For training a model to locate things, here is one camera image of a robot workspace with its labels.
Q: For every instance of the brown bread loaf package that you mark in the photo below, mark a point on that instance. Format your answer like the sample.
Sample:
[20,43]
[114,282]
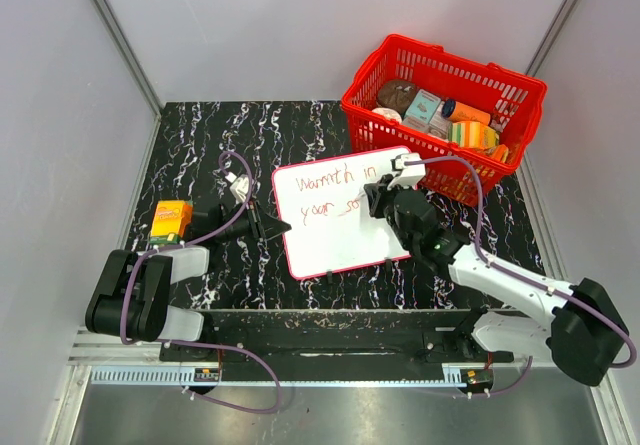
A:
[396,94]

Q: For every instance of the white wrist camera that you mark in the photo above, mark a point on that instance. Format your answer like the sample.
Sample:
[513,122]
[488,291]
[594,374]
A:
[240,186]
[407,171]

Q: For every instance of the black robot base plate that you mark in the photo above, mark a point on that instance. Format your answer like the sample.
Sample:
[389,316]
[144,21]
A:
[354,345]

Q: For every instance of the orange yellow snack box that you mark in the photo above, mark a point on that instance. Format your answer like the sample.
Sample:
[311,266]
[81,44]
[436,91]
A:
[170,220]

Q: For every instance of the teal white small box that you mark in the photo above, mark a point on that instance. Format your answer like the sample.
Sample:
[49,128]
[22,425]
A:
[423,107]

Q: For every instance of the yellow green sponge pack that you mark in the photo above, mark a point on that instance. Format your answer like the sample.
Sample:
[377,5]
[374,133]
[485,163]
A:
[473,134]

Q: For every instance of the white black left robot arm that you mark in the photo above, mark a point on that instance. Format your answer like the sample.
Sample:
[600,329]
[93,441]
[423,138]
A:
[131,298]

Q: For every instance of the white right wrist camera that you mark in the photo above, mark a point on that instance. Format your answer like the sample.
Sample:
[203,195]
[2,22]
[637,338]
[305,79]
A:
[407,171]

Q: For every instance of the pink framed whiteboard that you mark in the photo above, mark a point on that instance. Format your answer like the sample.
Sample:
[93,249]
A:
[330,229]

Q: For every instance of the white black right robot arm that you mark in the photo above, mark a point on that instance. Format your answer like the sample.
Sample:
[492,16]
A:
[576,326]

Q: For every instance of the white slotted cable duct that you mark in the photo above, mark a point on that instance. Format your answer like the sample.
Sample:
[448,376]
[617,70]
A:
[167,376]

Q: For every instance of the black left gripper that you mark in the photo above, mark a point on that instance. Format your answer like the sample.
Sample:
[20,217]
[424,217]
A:
[271,226]

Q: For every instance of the orange bottle with blue cap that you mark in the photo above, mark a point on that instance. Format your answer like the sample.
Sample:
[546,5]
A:
[456,111]

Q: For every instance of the red plastic shopping basket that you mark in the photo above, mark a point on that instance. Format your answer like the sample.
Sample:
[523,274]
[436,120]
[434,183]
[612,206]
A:
[514,101]

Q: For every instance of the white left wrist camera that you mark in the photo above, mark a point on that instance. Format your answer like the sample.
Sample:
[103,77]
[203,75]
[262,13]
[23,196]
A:
[240,186]

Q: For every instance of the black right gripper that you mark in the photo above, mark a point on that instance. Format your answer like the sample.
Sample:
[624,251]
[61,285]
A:
[378,194]

